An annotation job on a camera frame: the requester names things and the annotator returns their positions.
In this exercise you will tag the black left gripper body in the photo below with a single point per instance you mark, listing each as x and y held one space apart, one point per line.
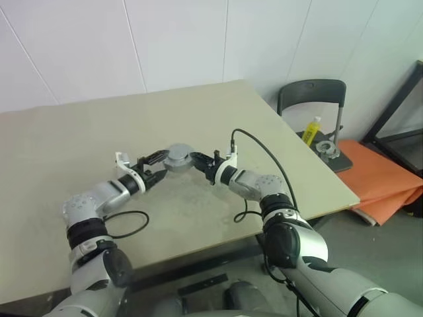
147 168

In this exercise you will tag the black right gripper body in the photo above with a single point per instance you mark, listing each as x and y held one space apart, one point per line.
211 166

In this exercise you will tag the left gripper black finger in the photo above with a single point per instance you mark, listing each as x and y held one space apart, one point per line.
157 178
158 156

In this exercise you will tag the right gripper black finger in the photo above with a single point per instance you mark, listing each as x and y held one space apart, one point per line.
201 169
200 156

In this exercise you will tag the silver motor base with coils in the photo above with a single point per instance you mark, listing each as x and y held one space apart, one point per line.
178 166

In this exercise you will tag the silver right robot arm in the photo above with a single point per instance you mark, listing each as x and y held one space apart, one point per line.
291 241

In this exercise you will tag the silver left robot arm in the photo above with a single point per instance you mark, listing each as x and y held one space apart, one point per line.
96 201

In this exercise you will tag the yellow drink bottle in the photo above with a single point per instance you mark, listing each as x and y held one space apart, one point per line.
311 130

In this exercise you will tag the black flat bar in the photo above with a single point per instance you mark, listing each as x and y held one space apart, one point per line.
202 284

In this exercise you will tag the dark grey folding chair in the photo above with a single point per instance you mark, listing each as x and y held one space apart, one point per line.
310 89

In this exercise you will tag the dark rounded grey shape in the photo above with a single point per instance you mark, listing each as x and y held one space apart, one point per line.
170 306
244 295

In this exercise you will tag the white flat board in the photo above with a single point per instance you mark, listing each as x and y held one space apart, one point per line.
367 218

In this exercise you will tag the orange mat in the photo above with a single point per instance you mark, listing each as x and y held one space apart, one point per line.
376 175

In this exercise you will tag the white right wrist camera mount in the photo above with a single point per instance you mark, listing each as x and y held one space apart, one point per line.
232 158

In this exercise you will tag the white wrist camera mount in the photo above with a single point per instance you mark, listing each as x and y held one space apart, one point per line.
122 160
232 158

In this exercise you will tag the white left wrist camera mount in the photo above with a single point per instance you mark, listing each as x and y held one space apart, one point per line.
122 160

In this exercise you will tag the black metal table frame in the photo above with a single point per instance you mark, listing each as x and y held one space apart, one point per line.
215 259

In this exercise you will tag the black metal frame cabinet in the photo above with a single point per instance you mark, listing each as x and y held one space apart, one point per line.
396 102

